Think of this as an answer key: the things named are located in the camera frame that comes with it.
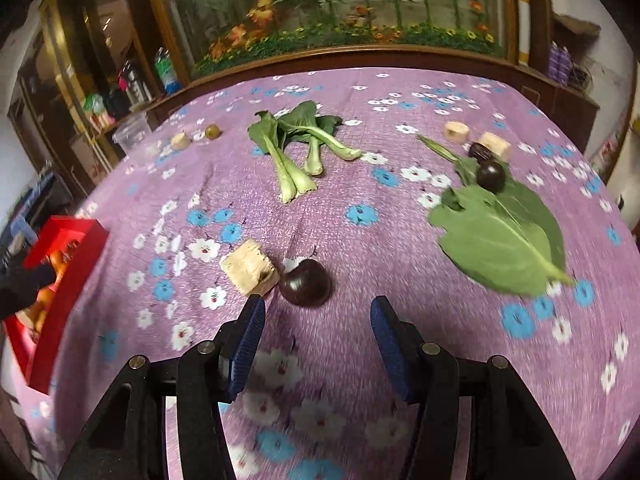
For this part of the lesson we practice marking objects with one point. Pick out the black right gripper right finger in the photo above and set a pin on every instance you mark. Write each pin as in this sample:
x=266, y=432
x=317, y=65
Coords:
x=510, y=438

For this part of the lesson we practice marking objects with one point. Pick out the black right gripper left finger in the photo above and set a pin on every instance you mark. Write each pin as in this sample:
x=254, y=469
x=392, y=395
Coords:
x=125, y=436

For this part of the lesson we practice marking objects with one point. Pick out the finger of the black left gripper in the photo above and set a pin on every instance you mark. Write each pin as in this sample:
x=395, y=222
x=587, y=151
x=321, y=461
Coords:
x=19, y=289

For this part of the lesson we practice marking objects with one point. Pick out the beige sugarcane chunk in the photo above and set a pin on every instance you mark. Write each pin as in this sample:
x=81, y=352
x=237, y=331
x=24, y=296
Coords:
x=249, y=270

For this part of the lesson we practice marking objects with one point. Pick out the red plastic tray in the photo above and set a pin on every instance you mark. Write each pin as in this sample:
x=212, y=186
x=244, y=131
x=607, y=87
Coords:
x=74, y=246

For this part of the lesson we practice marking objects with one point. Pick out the clear plastic container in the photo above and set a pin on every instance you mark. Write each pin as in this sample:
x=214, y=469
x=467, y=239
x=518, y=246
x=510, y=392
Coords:
x=134, y=137

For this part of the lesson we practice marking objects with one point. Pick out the large green leaf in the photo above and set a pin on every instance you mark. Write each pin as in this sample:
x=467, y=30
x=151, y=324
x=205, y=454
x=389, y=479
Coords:
x=509, y=242

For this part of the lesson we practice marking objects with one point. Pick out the purple floral tablecloth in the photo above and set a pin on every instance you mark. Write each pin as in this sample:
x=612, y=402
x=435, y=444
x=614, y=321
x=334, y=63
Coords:
x=319, y=404

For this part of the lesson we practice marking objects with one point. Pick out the beige sugarcane piece far left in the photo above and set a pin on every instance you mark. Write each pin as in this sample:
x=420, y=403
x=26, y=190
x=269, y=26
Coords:
x=180, y=141

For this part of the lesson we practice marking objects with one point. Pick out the small green grape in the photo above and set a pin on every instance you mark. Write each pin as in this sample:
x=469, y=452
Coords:
x=212, y=132

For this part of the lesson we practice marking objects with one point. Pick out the dark plum on leaf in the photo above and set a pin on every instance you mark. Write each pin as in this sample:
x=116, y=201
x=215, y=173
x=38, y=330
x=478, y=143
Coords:
x=491, y=176

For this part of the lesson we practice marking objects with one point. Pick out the blue green bottle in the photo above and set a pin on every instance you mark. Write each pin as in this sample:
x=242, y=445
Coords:
x=166, y=71

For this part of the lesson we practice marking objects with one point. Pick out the beige sugarcane piece by leaf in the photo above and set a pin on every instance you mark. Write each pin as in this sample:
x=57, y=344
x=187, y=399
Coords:
x=499, y=147

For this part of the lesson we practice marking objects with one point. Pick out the beige sugarcane piece far right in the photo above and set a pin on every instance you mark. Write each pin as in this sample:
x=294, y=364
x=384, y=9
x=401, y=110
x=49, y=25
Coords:
x=456, y=132

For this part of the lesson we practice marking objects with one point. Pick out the green bok choy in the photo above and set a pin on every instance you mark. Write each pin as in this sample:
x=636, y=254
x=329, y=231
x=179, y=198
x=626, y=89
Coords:
x=295, y=140

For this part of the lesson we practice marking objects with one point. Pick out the purple bottles on cabinet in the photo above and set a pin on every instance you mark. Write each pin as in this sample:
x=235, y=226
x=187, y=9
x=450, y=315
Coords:
x=559, y=64

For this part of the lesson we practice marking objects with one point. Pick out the flower garden wall picture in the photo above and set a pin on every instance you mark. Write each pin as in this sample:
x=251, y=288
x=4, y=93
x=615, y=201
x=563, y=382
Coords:
x=215, y=35

